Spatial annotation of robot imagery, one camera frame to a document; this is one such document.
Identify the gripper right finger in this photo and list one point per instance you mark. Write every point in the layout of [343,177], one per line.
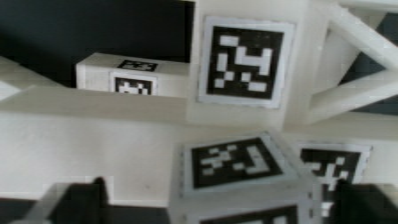
[363,205]

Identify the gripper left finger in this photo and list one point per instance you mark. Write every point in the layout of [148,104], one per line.
[72,205]

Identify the white chair leg block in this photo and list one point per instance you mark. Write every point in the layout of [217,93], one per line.
[242,183]
[130,75]

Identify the white chair back frame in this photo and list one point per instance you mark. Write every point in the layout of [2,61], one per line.
[290,66]

